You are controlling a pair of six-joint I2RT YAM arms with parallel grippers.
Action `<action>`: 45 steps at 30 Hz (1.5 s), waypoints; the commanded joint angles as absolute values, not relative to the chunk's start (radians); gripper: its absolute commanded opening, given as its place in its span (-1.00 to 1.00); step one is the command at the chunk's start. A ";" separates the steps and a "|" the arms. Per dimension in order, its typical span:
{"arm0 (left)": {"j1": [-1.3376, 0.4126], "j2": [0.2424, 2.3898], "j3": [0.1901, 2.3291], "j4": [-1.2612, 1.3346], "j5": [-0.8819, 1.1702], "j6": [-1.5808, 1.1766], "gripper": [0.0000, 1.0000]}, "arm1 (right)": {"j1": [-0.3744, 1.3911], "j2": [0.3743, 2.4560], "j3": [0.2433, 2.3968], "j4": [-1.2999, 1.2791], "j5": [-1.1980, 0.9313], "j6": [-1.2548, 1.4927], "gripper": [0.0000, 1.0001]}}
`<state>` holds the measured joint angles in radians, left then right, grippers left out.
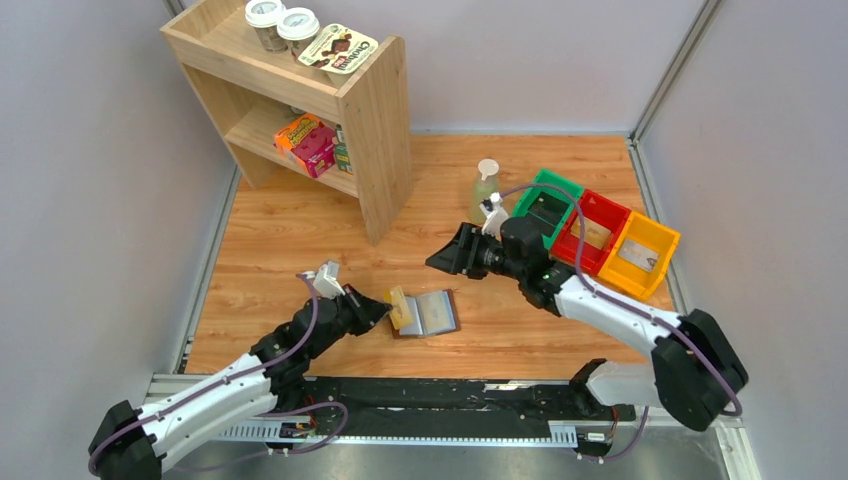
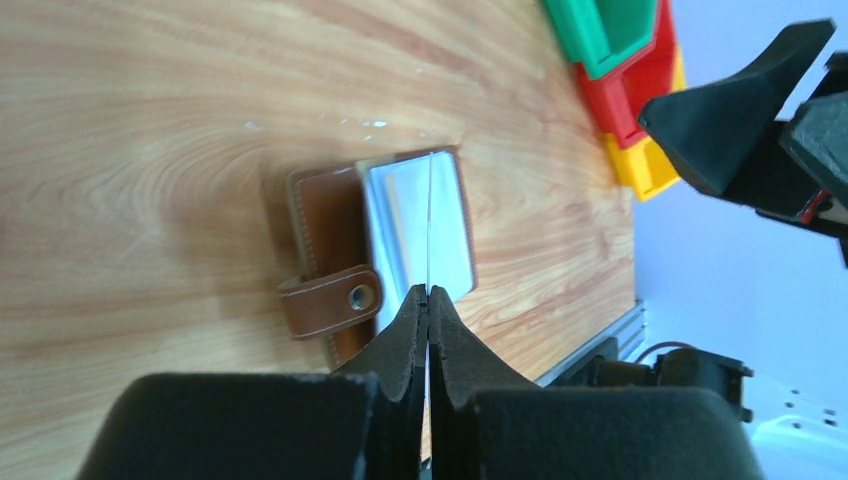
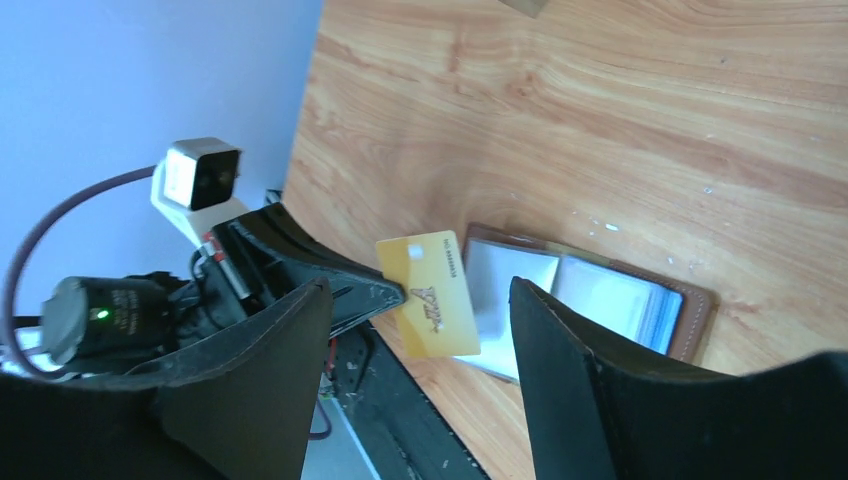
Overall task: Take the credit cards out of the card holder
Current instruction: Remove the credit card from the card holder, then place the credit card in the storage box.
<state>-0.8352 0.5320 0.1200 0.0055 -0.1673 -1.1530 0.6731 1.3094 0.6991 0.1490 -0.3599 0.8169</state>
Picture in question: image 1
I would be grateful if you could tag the yellow plastic bin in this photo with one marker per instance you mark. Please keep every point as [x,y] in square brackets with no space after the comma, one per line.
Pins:
[628,278]

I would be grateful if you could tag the white lidded cup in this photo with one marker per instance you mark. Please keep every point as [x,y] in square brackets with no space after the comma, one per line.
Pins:
[299,27]
[263,16]

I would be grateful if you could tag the black card in green bin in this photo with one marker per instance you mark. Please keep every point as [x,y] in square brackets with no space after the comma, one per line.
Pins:
[546,212]

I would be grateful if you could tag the orange snack box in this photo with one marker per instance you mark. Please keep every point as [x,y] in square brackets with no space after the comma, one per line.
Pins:
[300,138]

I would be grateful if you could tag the green soap bottle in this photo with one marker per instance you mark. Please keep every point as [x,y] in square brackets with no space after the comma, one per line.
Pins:
[485,183]

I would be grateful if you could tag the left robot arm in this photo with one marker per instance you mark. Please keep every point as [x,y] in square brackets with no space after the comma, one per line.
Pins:
[146,442]

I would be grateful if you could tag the pink snack box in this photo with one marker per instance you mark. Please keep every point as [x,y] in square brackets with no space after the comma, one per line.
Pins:
[324,160]

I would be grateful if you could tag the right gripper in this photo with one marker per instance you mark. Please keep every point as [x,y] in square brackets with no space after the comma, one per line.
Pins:
[470,249]

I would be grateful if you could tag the wooden shelf unit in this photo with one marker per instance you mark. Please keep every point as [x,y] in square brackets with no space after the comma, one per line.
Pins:
[249,94]

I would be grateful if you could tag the white lidded cup right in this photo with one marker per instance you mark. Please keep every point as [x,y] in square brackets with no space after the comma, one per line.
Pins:
[299,27]

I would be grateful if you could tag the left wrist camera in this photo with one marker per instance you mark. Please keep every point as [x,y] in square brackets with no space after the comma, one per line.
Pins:
[325,280]

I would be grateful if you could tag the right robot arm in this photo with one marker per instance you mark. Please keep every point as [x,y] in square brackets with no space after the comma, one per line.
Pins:
[695,372]

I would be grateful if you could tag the white lidded cup left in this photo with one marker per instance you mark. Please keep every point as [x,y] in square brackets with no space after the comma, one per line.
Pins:
[263,16]

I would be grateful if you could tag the Chobani yogurt package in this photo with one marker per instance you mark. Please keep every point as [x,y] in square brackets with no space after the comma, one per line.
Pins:
[338,50]

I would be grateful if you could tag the silver card in yellow bin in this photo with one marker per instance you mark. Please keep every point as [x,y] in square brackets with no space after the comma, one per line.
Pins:
[639,255]

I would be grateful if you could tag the green plastic bin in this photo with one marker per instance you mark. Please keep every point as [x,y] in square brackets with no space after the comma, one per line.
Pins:
[547,176]

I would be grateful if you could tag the brown leather card holder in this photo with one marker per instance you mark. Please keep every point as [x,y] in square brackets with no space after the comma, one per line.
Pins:
[434,314]

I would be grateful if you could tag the yellow credit card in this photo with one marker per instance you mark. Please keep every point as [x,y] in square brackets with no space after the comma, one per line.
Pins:
[400,313]

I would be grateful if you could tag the gold card in red bin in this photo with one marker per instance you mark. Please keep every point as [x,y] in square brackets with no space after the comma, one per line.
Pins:
[594,234]

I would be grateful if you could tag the red plastic bin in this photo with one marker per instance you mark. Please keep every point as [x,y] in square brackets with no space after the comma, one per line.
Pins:
[604,220]

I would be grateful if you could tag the green box on shelf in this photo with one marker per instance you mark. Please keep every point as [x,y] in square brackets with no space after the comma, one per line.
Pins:
[341,153]

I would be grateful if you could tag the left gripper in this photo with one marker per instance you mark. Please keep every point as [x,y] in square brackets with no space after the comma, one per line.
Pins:
[354,306]

